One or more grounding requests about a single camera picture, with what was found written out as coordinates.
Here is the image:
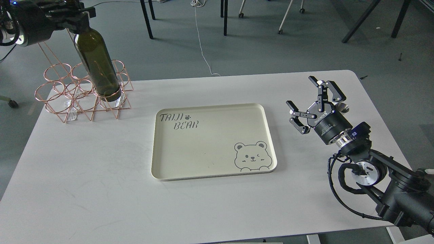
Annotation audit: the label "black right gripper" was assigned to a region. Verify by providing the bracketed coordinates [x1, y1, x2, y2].
[286, 76, 353, 145]

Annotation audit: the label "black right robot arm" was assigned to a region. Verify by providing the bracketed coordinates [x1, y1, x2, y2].
[286, 76, 434, 235]

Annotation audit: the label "steel double jigger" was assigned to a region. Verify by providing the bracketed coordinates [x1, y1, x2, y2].
[335, 102, 349, 113]

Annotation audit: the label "copper wire bottle rack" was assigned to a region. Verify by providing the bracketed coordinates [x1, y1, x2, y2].
[34, 42, 134, 123]

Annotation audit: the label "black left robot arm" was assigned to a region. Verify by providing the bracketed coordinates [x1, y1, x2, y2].
[1, 0, 96, 46]

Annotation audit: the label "chair caster left edge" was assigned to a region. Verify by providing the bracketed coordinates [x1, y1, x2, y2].
[0, 95, 19, 108]

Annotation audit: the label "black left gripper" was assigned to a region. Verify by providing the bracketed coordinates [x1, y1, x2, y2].
[14, 0, 96, 47]

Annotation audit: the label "white cable on floor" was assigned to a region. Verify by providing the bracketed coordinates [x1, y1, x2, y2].
[190, 0, 221, 77]

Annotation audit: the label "dark green wine bottle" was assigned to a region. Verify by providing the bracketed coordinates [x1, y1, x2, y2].
[74, 27, 121, 102]

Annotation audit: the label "cream tray with bear print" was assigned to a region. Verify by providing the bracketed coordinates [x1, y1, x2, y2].
[151, 103, 277, 180]

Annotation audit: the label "black desk legs right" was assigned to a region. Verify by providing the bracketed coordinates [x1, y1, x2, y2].
[340, 0, 412, 43]

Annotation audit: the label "black table legs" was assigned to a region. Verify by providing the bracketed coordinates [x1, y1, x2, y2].
[139, 0, 228, 40]

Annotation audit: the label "white office chair base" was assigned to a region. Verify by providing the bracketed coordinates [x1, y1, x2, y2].
[238, 0, 296, 35]

